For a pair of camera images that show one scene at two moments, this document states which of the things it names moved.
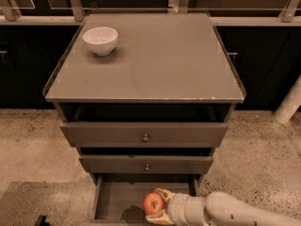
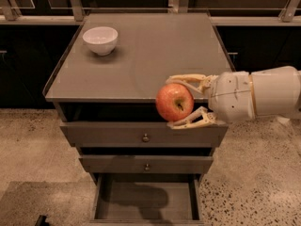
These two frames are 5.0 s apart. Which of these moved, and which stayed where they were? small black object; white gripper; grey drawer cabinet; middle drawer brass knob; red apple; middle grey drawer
Moved: white gripper; red apple
Stayed: middle drawer brass knob; grey drawer cabinet; small black object; middle grey drawer
